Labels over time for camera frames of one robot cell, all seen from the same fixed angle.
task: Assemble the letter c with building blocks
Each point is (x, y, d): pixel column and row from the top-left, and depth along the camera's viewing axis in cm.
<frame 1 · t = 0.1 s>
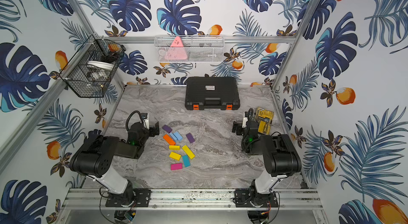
left hand: (149, 120, 94), fingers open
right hand: (243, 121, 97), fingers open
black plastic tool case: (212, 92, 112), point 7 cm above the table
yellow screwdriver bit set: (264, 118, 102), point 4 cm above the table
purple block left: (166, 128, 100), on the table
purple block right: (190, 137, 97), on the table
orange block: (170, 140, 96), on the table
light blue block left: (173, 136, 95), point 2 cm above the table
light blue block right: (178, 135, 97), on the table
small yellow block: (174, 147, 92), on the table
long yellow block: (188, 151, 92), on the table
yellow block lower: (175, 155, 90), on the table
teal block: (186, 160, 89), on the table
magenta block: (176, 166, 87), on the table

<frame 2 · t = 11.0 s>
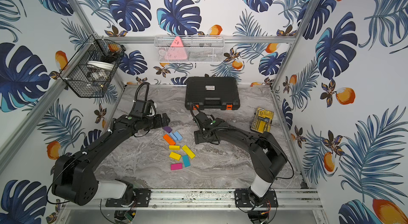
left hand: (162, 119, 85), fingers open
right hand: (203, 137, 88), fingers open
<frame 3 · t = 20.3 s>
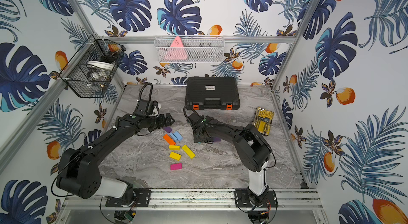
left hand: (167, 119, 86), fingers open
right hand: (201, 138, 92), fingers open
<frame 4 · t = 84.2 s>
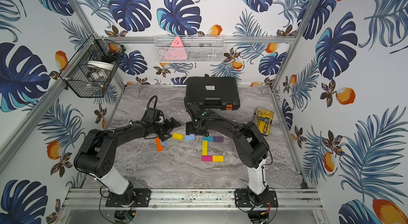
left hand: (177, 127, 92), fingers open
right hand: (191, 132, 91), fingers open
orange block: (159, 146, 92), on the table
light blue block right: (189, 137, 95), point 2 cm above the table
small yellow block: (178, 136, 96), on the table
long yellow block: (204, 148, 92), on the table
yellow block lower: (218, 158, 88), on the table
magenta block: (207, 158, 89), on the table
